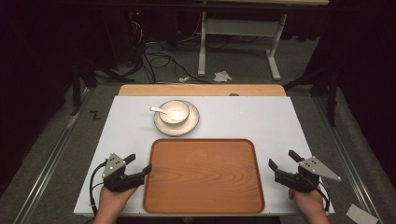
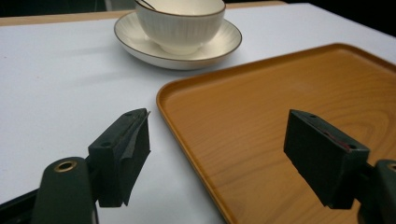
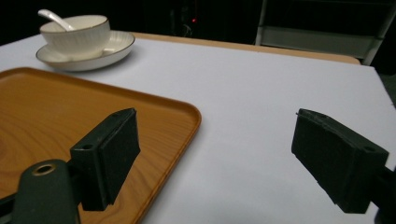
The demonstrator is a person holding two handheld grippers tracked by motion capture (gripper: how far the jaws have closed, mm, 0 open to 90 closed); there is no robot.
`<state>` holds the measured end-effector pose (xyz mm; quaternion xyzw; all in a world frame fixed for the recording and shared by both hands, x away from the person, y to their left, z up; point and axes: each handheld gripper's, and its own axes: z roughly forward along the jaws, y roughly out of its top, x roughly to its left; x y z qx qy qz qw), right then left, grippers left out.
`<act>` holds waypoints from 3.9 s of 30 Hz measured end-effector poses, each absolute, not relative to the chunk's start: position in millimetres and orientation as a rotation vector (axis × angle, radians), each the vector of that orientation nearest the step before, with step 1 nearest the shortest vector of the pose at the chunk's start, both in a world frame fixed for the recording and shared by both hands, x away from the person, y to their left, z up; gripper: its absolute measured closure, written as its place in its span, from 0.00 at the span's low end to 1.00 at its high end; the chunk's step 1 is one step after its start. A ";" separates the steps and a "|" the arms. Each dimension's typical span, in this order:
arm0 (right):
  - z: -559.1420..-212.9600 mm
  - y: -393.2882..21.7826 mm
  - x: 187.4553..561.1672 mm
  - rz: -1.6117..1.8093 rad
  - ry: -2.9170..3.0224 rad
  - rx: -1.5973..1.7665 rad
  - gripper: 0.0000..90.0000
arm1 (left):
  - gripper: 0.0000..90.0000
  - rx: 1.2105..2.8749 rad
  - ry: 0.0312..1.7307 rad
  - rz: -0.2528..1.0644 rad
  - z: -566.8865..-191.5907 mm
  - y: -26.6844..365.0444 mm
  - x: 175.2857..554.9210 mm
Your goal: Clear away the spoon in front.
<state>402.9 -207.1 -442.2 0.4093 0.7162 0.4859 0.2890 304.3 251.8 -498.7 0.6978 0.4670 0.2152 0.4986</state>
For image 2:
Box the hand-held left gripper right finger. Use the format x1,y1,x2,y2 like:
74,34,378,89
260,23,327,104
283,108,396,224

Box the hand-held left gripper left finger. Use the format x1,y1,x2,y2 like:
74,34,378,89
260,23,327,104
31,107,152,224

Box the wooden tray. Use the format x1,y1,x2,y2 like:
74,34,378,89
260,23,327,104
156,43,396,224

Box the white ribbed plate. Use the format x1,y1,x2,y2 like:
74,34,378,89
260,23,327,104
113,11,243,71

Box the white ribbed bowl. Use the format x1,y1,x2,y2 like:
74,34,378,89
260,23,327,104
134,0,227,56

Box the dark utensil handle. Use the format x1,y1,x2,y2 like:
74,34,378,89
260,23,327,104
135,0,157,11

